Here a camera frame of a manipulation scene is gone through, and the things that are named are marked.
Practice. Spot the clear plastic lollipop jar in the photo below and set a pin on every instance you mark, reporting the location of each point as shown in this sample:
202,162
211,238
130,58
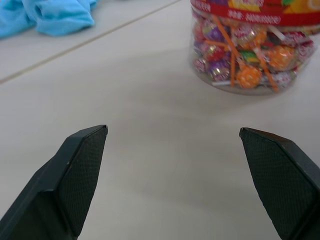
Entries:
252,47

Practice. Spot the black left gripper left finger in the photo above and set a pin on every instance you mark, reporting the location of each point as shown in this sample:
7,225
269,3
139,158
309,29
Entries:
65,180

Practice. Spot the light blue cloth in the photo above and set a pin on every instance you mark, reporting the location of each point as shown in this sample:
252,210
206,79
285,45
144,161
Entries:
47,15

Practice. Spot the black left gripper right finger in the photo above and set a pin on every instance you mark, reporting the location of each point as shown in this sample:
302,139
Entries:
282,180

